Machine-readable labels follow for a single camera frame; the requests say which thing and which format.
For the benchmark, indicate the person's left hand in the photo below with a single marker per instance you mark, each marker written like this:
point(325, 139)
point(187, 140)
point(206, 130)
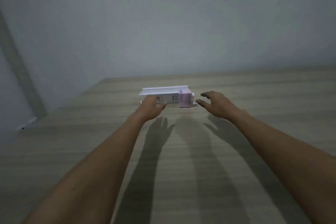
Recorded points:
point(150, 108)

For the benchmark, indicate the pink plug adapter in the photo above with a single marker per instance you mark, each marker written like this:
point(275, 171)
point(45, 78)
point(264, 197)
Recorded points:
point(185, 100)

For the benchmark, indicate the person's right thumb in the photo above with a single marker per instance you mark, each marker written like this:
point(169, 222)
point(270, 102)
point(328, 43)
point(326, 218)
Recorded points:
point(202, 103)

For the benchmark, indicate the person's left thumb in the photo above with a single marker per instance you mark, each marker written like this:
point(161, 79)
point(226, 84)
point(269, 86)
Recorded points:
point(162, 106)

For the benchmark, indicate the person's left forearm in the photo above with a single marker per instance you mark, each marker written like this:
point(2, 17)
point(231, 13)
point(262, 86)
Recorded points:
point(89, 174)

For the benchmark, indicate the person's right forearm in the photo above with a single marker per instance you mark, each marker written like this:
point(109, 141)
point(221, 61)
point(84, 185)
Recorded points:
point(286, 163)

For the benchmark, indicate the person's right hand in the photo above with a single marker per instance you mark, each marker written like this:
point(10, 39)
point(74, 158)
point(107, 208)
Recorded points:
point(217, 105)

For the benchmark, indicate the white power strip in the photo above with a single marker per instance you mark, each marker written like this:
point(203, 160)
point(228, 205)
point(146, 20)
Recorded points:
point(165, 94)

